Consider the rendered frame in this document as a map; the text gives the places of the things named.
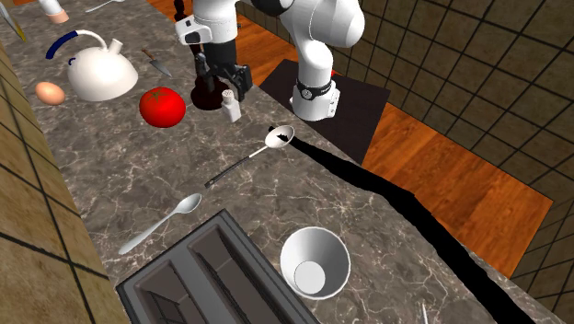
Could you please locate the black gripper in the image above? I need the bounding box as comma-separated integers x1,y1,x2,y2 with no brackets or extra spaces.
193,38,254,103

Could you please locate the dark red pepper mill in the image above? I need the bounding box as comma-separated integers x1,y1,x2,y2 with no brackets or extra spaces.
173,0,233,112

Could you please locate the white salt shaker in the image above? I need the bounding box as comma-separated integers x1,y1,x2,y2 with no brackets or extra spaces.
220,88,244,124

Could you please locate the red tomato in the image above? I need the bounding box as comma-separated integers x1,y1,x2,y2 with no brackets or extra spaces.
138,86,188,130

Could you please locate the white spoon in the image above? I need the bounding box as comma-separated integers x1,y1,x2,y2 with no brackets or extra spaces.
118,192,203,257

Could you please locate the silver spoon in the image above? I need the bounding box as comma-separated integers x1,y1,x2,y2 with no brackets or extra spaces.
84,0,127,14

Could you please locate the dark robot stand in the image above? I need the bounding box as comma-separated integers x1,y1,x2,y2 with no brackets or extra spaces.
259,58,392,167

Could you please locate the brown egg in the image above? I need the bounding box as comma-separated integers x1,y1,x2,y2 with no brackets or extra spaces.
34,81,67,107

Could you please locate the white bottle with pink base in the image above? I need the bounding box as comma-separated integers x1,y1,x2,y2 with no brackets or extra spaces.
37,0,71,25

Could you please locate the white bowl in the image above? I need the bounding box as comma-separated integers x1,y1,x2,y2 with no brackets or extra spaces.
279,226,352,301

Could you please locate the dark grey toaster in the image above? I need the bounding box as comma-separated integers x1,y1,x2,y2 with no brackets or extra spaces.
115,208,322,324

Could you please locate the brown-handled kitchen knife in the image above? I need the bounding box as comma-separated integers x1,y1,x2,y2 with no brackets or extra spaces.
141,48,174,78

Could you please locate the black-handled silver ladle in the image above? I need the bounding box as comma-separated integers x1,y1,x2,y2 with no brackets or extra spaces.
204,124,296,189

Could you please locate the white kettle with blue handle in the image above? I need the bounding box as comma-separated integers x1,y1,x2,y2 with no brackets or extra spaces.
45,29,140,103

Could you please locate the yellow-handled knife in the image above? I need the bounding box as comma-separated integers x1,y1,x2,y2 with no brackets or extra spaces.
0,1,29,44

